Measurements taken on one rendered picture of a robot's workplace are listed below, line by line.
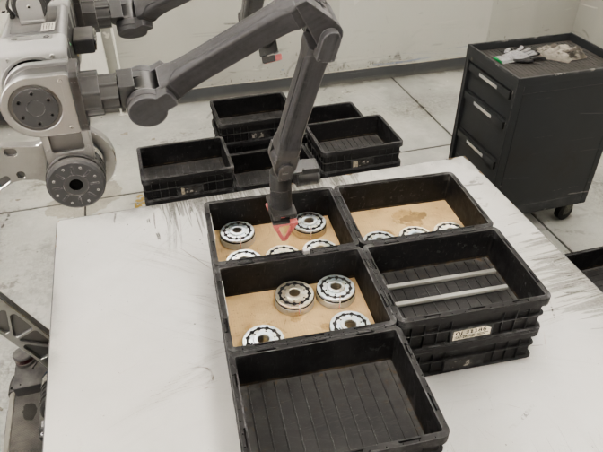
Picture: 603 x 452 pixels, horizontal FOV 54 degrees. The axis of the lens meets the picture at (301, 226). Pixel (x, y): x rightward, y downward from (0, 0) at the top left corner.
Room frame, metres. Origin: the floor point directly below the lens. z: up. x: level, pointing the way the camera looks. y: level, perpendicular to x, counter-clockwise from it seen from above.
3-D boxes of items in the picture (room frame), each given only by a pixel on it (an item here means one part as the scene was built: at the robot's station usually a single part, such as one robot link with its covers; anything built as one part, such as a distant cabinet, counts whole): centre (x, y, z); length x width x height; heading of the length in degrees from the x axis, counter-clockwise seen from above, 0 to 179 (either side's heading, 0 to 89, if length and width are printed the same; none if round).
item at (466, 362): (1.15, -0.39, 0.76); 0.40 x 0.30 x 0.12; 103
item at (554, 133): (2.74, -1.17, 0.45); 0.60 x 0.45 x 0.90; 106
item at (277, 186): (1.29, 0.05, 1.12); 0.07 x 0.06 x 0.07; 106
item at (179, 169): (2.29, 0.52, 0.37); 0.40 x 0.30 x 0.45; 106
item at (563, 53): (2.82, -1.27, 0.88); 0.29 x 0.22 x 0.03; 106
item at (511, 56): (2.78, -1.04, 0.88); 0.25 x 0.19 x 0.03; 106
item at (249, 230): (1.40, 0.19, 0.86); 0.10 x 0.10 x 0.01
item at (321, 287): (1.16, -0.09, 0.86); 0.10 x 0.10 x 0.01
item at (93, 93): (1.08, 0.40, 1.45); 0.09 x 0.08 x 0.12; 16
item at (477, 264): (1.15, -0.39, 0.87); 0.40 x 0.30 x 0.11; 103
